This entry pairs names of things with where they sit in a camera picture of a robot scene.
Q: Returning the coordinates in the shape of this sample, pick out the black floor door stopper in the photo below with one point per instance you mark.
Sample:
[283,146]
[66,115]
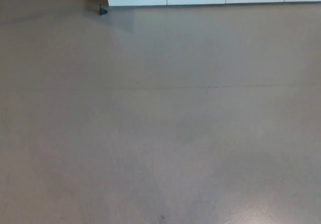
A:
[102,10]

